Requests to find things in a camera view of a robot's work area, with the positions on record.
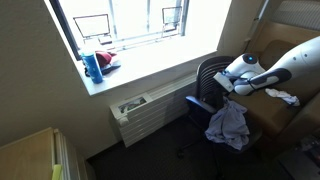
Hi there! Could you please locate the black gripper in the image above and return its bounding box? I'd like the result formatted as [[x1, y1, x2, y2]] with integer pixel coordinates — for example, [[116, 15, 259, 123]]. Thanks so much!
[[208, 87, 230, 108]]

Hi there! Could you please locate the black slatted office chair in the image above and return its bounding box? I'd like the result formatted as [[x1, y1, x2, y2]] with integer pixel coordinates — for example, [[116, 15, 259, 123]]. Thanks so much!
[[175, 55, 264, 178]]

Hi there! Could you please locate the crumpled light blue shirt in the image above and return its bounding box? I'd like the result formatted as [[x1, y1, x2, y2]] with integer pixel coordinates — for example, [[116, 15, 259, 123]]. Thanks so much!
[[204, 97, 251, 151]]

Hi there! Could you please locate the brown leather sofa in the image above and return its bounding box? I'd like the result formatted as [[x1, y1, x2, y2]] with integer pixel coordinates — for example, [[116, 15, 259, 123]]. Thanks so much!
[[227, 19, 320, 149]]

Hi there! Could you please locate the long white cloth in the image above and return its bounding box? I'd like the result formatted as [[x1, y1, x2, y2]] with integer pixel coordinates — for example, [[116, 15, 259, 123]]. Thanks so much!
[[264, 87, 301, 107]]

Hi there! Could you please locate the dark cloth under cap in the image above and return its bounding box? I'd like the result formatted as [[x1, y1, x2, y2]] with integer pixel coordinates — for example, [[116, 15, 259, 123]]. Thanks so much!
[[99, 61, 122, 76]]

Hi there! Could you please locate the grey striped cushion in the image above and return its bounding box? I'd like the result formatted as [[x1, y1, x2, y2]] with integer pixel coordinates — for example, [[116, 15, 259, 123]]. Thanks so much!
[[269, 0, 320, 32]]

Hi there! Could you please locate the red cap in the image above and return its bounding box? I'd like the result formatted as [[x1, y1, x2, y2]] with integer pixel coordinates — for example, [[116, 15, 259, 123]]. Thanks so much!
[[94, 50, 118, 68]]

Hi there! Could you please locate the blue water bottle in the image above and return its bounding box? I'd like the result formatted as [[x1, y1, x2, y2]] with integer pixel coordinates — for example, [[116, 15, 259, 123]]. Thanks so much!
[[80, 49, 105, 85]]

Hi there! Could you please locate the yellow sticky note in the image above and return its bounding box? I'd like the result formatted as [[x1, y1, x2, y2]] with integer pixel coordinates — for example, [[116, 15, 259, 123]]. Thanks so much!
[[51, 163, 64, 180]]

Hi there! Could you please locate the light wood drawer cabinet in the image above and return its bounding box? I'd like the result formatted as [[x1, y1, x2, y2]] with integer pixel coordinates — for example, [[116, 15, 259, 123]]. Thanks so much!
[[0, 126, 88, 180]]

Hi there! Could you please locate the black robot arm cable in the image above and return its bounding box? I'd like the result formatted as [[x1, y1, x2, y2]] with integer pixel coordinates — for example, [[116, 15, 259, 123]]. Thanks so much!
[[229, 73, 268, 91]]

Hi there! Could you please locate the white wall radiator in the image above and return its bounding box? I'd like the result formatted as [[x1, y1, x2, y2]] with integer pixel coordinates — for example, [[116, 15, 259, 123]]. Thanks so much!
[[109, 72, 198, 148]]

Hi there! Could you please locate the window with dark frame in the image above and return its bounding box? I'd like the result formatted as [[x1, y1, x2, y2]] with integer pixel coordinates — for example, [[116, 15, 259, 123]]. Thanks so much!
[[44, 0, 234, 97]]

